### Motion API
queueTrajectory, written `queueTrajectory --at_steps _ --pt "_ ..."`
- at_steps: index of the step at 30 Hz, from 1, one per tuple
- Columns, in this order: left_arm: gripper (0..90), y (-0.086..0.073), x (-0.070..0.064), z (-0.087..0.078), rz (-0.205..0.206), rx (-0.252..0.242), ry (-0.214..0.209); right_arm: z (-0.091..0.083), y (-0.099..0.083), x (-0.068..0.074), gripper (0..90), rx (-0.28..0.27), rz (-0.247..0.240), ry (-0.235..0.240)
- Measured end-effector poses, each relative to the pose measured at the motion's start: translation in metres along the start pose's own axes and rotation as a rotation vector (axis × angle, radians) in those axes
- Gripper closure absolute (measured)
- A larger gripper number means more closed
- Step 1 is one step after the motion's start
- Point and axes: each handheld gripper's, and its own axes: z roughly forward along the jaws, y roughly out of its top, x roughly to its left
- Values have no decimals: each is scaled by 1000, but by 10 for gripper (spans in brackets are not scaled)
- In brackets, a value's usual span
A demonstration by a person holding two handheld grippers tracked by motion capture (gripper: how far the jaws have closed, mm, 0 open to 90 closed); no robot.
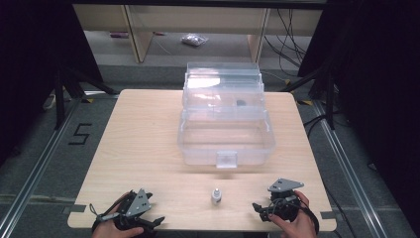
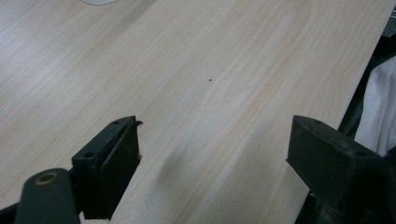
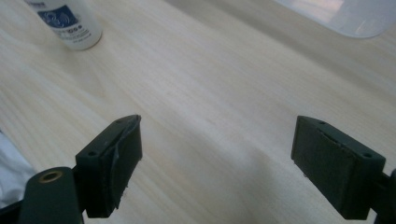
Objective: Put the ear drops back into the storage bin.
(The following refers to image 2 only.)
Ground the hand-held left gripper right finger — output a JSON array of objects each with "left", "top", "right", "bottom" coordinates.
[{"left": 286, "top": 114, "right": 387, "bottom": 213}]

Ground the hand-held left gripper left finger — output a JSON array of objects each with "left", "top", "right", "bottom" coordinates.
[{"left": 71, "top": 115, "right": 144, "bottom": 220}]

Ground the white cloth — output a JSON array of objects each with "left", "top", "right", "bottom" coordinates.
[{"left": 354, "top": 55, "right": 396, "bottom": 158}]

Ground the white round object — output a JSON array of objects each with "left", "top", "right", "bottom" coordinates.
[{"left": 81, "top": 0, "right": 117, "bottom": 6}]

